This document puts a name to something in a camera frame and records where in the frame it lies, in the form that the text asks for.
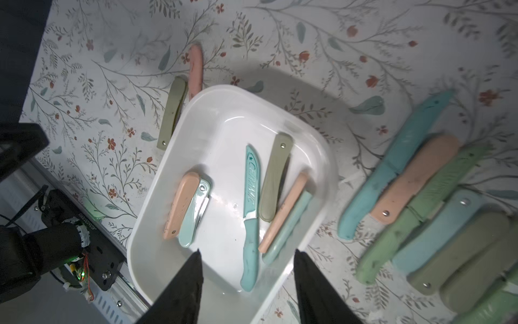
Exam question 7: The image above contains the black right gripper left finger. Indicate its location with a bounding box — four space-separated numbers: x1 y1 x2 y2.
137 251 204 323

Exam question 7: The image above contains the white oval storage box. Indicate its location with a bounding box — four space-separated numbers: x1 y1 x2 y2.
127 85 338 323

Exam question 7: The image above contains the olive folding fruit knife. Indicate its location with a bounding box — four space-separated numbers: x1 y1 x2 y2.
407 211 510 296

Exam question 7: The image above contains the light blue folding knife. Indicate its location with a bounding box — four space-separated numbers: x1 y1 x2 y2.
392 189 486 275

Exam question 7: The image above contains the orange fruit knife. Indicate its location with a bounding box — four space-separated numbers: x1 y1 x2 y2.
370 134 460 225

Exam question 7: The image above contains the teal ceramic sheathed knife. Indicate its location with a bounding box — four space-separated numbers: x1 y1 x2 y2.
240 145 260 292

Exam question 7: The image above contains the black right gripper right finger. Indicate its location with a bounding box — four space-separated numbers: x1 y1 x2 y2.
294 250 362 324

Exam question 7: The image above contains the mint folding fruit knife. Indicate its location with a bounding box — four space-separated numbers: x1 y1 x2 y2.
178 178 212 248

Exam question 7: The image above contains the pink fruit knife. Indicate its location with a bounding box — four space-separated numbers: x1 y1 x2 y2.
188 44 203 100

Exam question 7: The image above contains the teal sheathed fruit knife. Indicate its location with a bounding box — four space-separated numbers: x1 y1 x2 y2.
263 190 312 265

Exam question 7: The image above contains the peach folding fruit knife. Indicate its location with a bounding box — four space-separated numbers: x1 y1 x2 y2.
163 171 200 240

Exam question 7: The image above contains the peach sheathed fruit knife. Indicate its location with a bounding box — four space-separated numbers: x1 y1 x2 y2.
258 171 309 253

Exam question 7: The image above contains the light green fruit knife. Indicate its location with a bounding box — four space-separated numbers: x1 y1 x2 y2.
453 280 517 323

